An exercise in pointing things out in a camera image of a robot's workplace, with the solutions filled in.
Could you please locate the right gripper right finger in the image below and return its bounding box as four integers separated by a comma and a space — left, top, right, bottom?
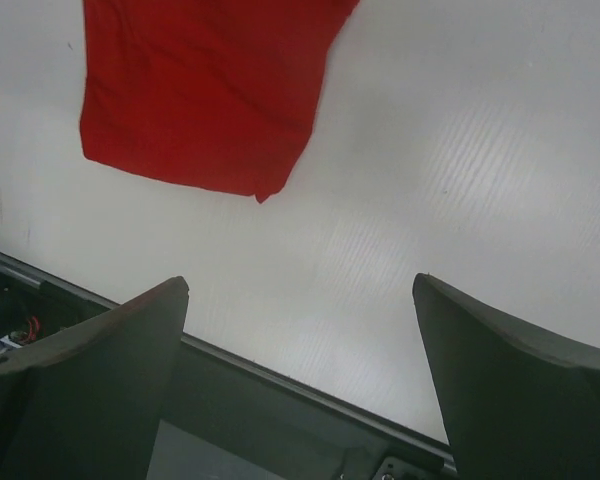
412, 274, 600, 479

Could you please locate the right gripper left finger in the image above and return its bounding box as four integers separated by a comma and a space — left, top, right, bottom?
0, 277, 189, 479

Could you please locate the red t-shirt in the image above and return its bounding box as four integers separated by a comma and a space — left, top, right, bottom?
79, 0, 356, 202

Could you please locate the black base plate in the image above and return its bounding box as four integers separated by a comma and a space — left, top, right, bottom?
0, 253, 457, 479

